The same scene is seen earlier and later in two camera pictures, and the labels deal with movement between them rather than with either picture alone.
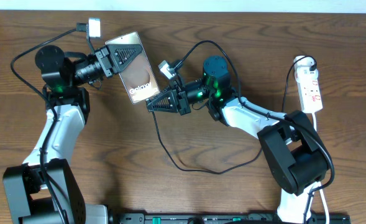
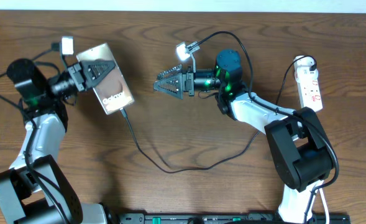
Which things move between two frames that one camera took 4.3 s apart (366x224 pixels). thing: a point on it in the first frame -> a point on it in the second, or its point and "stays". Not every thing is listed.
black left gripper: (110, 61) -> (88, 76)
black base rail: (252, 218) stays
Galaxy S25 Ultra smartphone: (137, 76) -> (114, 93)
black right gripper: (181, 99) -> (188, 86)
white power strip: (308, 84) stays
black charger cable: (225, 169) -> (231, 156)
